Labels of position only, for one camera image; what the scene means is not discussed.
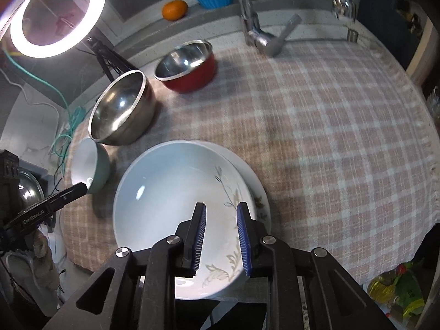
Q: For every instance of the chrome faucet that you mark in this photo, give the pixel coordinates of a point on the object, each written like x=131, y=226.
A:
x=252, y=24

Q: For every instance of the glass pot lid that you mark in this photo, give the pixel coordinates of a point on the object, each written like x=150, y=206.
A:
x=31, y=189

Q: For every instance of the yellow green plastic bag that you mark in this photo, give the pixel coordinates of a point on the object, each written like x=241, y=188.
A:
x=402, y=288

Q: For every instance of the small metal cylinder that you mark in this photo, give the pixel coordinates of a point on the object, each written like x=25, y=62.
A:
x=352, y=35

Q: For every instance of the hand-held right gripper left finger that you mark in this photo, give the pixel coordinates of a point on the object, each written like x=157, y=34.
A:
x=199, y=237

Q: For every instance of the checked cloth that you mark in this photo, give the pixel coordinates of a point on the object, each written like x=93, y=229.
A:
x=326, y=127

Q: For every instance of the white ceramic bowl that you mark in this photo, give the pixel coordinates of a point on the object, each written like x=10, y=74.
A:
x=86, y=165

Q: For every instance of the white floral plate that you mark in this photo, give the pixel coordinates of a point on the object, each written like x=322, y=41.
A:
x=256, y=192

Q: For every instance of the white plate leaf print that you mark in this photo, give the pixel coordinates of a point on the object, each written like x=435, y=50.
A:
x=165, y=196

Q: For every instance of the red steel bowl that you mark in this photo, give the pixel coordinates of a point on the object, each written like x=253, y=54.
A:
x=192, y=75

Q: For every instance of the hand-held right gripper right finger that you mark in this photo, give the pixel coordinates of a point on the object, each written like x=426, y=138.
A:
x=244, y=240

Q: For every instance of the person's left hand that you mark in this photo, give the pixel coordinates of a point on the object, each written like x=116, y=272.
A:
x=43, y=247

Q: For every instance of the orange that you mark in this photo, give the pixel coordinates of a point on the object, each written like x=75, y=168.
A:
x=175, y=10

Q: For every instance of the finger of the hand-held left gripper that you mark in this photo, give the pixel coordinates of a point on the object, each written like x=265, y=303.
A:
x=68, y=194

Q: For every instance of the large steel bowl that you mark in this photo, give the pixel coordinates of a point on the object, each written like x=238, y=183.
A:
x=117, y=110

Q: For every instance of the black tripod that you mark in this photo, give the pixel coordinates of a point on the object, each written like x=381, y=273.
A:
x=110, y=58

